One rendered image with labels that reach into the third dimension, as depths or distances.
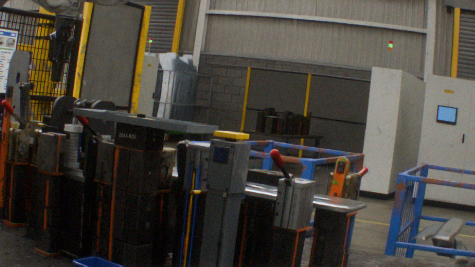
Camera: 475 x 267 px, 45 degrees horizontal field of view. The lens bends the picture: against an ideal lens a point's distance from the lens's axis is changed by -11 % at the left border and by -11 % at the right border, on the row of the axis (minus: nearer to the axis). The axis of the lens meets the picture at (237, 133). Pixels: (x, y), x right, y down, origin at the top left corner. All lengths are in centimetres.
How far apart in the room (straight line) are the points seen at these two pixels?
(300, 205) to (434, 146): 807
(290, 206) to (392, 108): 814
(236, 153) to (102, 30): 391
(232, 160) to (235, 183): 5
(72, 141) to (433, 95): 804
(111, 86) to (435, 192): 569
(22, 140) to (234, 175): 98
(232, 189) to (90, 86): 384
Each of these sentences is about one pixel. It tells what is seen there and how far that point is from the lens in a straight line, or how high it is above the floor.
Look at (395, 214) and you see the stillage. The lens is 349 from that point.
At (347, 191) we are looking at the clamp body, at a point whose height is 101.
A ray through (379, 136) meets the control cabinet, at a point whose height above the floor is 94.
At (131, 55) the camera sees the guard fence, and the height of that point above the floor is 151.
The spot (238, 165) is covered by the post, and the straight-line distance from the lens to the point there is 142.
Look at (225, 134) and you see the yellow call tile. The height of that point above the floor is 115.
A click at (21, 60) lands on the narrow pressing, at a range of 252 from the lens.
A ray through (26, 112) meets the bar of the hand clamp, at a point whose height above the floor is 111.
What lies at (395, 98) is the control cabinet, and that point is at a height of 155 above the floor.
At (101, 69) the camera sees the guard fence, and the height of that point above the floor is 136.
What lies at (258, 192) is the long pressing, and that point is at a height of 100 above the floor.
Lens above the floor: 123
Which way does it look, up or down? 3 degrees down
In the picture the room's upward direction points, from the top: 7 degrees clockwise
